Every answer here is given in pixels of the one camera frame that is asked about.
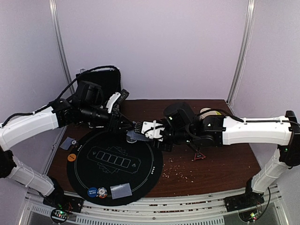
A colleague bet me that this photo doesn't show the right aluminium frame post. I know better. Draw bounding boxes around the right aluminium frame post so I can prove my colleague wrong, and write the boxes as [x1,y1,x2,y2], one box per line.
[226,0,257,107]

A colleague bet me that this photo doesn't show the blue small blind button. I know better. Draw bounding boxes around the blue small blind button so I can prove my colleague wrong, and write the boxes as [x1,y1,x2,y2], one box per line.
[87,187,98,198]

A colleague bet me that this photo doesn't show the black poker chip case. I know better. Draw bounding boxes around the black poker chip case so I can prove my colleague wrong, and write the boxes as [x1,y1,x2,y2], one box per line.
[75,65,121,93]

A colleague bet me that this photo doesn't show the red poker chip stack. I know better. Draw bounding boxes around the red poker chip stack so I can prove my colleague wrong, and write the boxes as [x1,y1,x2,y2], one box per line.
[97,187,107,198]

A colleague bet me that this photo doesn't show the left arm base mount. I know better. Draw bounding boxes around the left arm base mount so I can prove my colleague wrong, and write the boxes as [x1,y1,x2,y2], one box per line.
[43,195,84,213]

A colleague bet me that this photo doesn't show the red triangle all-in marker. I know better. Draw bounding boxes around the red triangle all-in marker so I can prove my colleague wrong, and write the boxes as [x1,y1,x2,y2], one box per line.
[194,151,206,161]

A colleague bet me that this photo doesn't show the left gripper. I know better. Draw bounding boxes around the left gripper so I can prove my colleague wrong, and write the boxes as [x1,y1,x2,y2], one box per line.
[80,103,135,134]

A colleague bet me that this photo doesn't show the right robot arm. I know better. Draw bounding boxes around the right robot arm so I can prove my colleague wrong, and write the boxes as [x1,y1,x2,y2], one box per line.
[134,102,300,207]

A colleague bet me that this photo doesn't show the black round poker mat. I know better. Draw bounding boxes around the black round poker mat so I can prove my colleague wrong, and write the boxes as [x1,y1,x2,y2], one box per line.
[67,129,164,206]

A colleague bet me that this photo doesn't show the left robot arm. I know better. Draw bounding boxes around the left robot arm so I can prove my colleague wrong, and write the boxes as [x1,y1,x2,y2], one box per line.
[0,66,133,208]

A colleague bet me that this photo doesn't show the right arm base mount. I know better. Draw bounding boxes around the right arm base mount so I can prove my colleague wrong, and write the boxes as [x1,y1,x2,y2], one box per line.
[224,193,264,212]

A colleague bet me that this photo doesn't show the white floral ceramic mug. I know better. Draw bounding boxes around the white floral ceramic mug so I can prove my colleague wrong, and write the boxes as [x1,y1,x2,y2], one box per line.
[200,108,218,115]

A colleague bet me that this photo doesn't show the grey ridged card holder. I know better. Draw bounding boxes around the grey ridged card holder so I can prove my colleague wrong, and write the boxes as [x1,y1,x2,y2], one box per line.
[126,130,150,142]

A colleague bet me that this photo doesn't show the orange big blind button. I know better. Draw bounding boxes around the orange big blind button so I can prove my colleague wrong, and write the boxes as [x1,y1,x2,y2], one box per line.
[67,153,76,162]

